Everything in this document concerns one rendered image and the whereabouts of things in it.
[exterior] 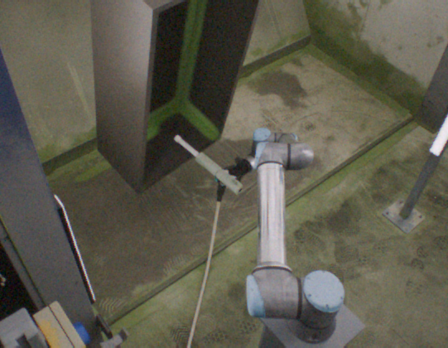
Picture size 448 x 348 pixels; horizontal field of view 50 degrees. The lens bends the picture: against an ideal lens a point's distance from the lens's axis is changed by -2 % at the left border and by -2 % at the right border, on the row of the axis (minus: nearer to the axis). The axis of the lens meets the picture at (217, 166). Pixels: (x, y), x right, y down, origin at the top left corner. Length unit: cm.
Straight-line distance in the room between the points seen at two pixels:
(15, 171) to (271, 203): 100
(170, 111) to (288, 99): 120
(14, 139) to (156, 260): 169
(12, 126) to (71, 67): 203
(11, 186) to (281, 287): 97
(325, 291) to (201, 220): 133
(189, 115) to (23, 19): 114
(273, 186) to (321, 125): 170
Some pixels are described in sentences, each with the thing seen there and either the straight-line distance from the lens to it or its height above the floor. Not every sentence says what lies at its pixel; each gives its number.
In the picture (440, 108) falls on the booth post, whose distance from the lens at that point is 378.
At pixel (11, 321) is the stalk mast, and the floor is 164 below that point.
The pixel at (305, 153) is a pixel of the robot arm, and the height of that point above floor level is 96.
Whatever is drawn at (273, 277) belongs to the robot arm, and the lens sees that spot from 179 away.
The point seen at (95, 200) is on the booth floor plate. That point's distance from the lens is 311.
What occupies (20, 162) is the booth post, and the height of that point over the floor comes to 153.
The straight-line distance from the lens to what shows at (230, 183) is 247.
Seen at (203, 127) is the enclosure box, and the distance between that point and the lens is 285.
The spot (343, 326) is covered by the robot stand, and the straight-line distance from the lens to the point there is 206.
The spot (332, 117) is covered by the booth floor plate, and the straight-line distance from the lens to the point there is 371.
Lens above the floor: 246
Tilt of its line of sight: 48 degrees down
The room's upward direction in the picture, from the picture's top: 3 degrees clockwise
